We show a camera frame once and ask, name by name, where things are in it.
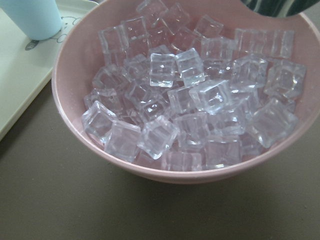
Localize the silver metal ice scoop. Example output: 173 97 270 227
241 0 320 18

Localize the clear ice cubes pile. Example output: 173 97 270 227
81 0 307 172

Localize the light blue cup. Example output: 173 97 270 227
0 0 63 41

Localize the pink bowl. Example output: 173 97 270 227
51 0 320 184

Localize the beige serving tray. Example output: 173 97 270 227
0 0 98 138

